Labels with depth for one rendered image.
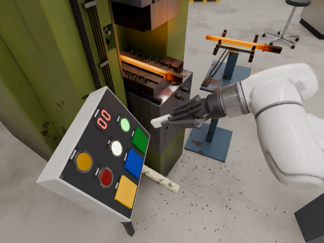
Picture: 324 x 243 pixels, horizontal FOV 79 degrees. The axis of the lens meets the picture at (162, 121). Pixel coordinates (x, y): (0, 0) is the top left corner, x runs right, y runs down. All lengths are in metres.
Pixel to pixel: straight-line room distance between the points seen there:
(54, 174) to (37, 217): 1.42
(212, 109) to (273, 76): 0.16
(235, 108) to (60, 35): 0.58
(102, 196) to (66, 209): 1.27
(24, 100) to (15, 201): 1.03
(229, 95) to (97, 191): 0.43
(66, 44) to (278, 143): 0.68
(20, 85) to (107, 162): 0.77
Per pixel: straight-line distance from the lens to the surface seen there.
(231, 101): 0.54
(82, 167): 0.54
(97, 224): 1.73
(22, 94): 1.27
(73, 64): 0.80
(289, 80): 0.53
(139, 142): 0.73
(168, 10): 0.95
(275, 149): 0.45
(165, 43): 1.31
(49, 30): 0.75
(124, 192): 0.64
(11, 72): 1.21
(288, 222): 1.91
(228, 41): 1.42
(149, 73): 1.11
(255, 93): 0.52
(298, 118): 0.48
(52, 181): 0.52
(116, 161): 0.63
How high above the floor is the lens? 1.60
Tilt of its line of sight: 47 degrees down
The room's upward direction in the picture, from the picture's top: straight up
